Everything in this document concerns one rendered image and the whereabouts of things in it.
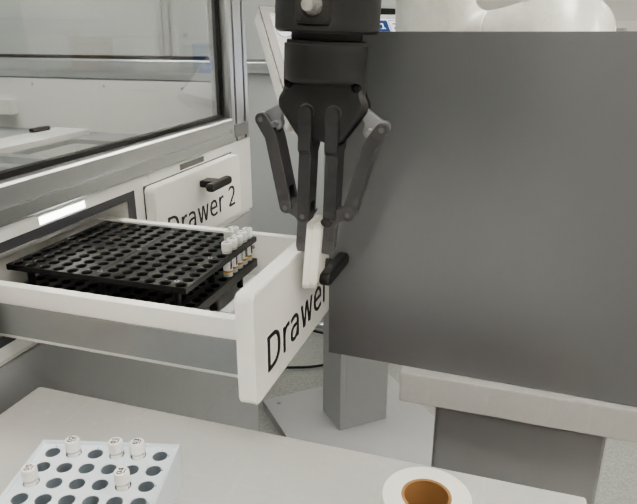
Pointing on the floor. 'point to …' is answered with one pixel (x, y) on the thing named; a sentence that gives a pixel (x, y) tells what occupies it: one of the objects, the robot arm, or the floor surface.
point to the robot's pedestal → (522, 431)
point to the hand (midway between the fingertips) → (318, 252)
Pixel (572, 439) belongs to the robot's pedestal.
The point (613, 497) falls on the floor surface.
